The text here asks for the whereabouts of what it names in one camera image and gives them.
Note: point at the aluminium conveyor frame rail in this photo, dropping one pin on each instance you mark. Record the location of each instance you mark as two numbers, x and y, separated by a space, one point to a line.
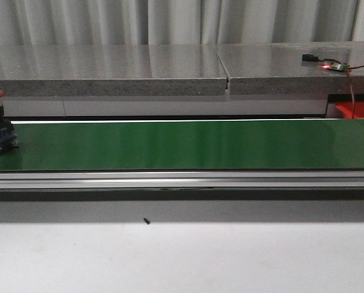
182 180

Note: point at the grey stone countertop left slab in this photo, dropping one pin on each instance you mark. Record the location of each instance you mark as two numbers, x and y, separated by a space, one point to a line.
111 70

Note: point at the small green circuit board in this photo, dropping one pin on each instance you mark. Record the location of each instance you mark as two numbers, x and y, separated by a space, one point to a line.
335 66

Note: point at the green conveyor belt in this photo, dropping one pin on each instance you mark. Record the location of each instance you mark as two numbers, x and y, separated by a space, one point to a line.
188 145

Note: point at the grey pleated curtain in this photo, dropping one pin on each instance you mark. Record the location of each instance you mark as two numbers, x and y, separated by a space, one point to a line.
178 22

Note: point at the black connector plug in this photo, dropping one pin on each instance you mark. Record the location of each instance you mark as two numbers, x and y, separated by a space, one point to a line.
310 58

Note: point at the red plastic bin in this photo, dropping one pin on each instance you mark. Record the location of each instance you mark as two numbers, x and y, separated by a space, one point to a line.
346 109

